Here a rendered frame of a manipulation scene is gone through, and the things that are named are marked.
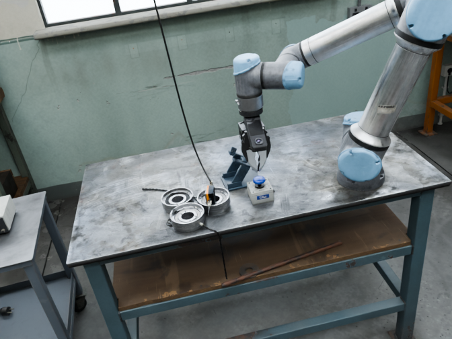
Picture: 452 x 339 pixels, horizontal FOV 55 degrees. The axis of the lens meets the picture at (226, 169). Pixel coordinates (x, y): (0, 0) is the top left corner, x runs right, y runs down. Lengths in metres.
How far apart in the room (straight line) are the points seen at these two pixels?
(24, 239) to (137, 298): 0.49
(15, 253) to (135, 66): 1.55
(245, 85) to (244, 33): 1.68
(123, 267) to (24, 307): 0.68
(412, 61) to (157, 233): 0.84
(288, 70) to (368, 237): 0.73
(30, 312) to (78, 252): 0.84
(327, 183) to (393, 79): 0.46
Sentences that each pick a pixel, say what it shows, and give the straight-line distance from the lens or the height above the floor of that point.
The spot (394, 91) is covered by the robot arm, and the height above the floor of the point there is 1.18.
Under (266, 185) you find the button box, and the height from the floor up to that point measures 0.85.
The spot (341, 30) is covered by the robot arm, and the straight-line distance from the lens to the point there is 1.27.
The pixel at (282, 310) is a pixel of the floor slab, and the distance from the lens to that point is 2.12.
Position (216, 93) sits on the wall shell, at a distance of 2.95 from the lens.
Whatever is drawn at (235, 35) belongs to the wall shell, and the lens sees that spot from 2.87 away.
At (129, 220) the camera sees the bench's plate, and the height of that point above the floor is 0.80.
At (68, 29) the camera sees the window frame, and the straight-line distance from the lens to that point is 2.75.
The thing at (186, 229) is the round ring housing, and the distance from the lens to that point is 1.29.
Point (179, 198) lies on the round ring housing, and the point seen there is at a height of 0.82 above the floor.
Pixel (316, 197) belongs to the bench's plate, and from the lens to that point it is 1.40.
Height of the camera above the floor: 1.60
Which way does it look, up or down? 31 degrees down
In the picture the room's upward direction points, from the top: 8 degrees counter-clockwise
